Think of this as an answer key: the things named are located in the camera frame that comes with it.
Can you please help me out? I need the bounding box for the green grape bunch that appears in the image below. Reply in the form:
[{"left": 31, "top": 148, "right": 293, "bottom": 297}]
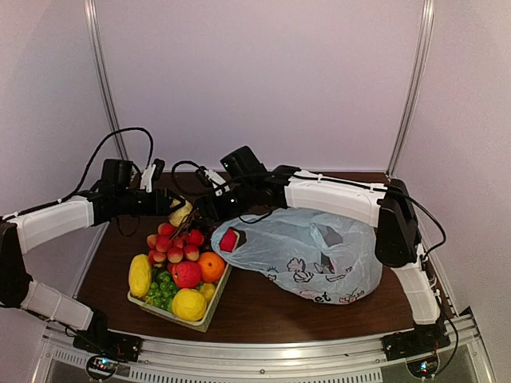
[{"left": 145, "top": 270, "right": 178, "bottom": 312}]

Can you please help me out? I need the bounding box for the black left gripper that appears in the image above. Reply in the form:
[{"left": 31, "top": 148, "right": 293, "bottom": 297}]
[{"left": 116, "top": 188, "right": 185, "bottom": 216}]

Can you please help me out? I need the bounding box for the light blue plastic bag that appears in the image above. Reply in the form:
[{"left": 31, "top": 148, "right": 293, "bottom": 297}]
[{"left": 211, "top": 209, "right": 382, "bottom": 305}]

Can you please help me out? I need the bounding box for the red apple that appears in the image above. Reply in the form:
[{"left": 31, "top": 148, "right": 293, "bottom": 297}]
[{"left": 170, "top": 261, "right": 202, "bottom": 289}]

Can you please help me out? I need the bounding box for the small yellow lemon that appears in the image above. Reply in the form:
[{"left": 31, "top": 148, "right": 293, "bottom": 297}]
[{"left": 199, "top": 282, "right": 216, "bottom": 303}]

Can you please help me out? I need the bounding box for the large yellow lemon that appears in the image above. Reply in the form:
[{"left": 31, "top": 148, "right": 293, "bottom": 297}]
[{"left": 172, "top": 289, "right": 208, "bottom": 322}]

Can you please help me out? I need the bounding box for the beige perforated plastic basket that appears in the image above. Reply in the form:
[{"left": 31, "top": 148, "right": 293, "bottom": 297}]
[{"left": 127, "top": 265, "right": 232, "bottom": 333}]

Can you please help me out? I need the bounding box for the red lychee bunch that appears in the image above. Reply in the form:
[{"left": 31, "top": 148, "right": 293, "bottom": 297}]
[{"left": 146, "top": 213, "right": 206, "bottom": 268}]

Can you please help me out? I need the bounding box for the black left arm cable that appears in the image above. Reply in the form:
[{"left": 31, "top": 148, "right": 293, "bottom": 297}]
[{"left": 7, "top": 126, "right": 156, "bottom": 236}]

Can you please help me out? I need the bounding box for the orange fruit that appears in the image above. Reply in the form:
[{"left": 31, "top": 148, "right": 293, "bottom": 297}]
[{"left": 197, "top": 252, "right": 225, "bottom": 283}]

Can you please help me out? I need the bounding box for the left aluminium frame post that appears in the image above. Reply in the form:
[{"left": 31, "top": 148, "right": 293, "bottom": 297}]
[{"left": 83, "top": 0, "right": 133, "bottom": 176}]

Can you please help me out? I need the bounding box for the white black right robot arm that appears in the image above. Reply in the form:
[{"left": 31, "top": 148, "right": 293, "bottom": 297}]
[{"left": 194, "top": 146, "right": 441, "bottom": 353}]

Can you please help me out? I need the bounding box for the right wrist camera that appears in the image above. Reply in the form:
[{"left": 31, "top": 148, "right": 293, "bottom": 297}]
[{"left": 195, "top": 166, "right": 231, "bottom": 197}]

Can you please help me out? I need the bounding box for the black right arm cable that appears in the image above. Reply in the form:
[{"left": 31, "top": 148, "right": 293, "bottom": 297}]
[{"left": 171, "top": 160, "right": 447, "bottom": 256}]

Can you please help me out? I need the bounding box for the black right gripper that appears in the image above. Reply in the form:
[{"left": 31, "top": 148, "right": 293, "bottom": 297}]
[{"left": 188, "top": 180, "right": 256, "bottom": 227}]

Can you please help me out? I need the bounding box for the right aluminium frame post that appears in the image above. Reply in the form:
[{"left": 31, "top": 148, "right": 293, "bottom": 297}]
[{"left": 386, "top": 0, "right": 435, "bottom": 176}]

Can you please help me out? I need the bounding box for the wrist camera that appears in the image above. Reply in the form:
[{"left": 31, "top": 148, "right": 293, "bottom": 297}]
[
  {"left": 139, "top": 159, "right": 165, "bottom": 193},
  {"left": 195, "top": 166, "right": 231, "bottom": 197}
]

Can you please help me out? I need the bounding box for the front aluminium rail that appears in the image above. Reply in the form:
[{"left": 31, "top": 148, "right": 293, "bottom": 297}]
[{"left": 29, "top": 314, "right": 497, "bottom": 382}]

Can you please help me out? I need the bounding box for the pink red round fruit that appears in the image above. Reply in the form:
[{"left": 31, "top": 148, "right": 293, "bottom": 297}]
[{"left": 220, "top": 228, "right": 240, "bottom": 253}]

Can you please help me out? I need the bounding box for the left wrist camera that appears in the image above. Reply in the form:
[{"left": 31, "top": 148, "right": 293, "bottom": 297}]
[{"left": 139, "top": 159, "right": 165, "bottom": 193}]

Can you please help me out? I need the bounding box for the pale yellow wrinkled fruit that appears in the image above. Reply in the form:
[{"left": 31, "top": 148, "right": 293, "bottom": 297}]
[{"left": 168, "top": 200, "right": 193, "bottom": 227}]

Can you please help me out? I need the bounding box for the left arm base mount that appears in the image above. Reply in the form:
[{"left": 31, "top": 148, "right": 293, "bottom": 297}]
[{"left": 71, "top": 310, "right": 142, "bottom": 382}]

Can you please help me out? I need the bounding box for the aluminium frame post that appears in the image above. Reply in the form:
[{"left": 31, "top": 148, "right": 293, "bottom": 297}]
[
  {"left": 83, "top": 0, "right": 133, "bottom": 176},
  {"left": 386, "top": 0, "right": 435, "bottom": 176}
]

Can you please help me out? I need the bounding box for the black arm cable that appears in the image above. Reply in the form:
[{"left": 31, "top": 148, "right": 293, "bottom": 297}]
[
  {"left": 7, "top": 126, "right": 156, "bottom": 236},
  {"left": 171, "top": 160, "right": 447, "bottom": 256}
]

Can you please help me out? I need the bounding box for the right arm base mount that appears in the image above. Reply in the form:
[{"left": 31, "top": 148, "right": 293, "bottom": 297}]
[{"left": 381, "top": 319, "right": 450, "bottom": 381}]

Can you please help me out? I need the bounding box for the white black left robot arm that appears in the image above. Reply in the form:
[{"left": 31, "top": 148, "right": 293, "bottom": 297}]
[{"left": 1, "top": 159, "right": 185, "bottom": 354}]

